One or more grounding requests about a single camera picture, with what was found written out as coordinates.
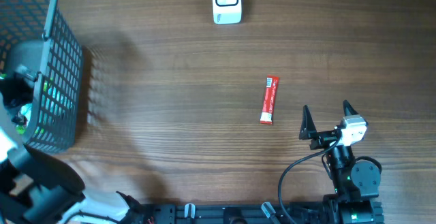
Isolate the red snack bar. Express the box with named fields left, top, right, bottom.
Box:
left=260, top=76, right=279, bottom=125

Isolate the grey plastic mesh basket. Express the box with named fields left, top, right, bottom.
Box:
left=1, top=0, right=84, bottom=154

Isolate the white barcode scanner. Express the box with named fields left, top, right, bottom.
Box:
left=212, top=0, right=242, bottom=25

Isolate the right black camera cable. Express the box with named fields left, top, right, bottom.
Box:
left=277, top=128, right=343, bottom=224

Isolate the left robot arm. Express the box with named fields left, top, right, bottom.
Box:
left=1, top=65, right=145, bottom=223

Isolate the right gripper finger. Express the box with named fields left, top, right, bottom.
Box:
left=298, top=105, right=317, bottom=140
left=343, top=100, right=358, bottom=116

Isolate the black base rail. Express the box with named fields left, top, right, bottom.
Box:
left=142, top=202, right=385, bottom=224

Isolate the green snack bag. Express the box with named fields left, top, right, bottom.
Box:
left=16, top=125, right=44, bottom=135

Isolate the teal tissue pack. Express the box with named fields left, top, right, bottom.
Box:
left=18, top=80, right=77, bottom=127

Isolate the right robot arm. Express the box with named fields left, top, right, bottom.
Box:
left=299, top=100, right=384, bottom=223

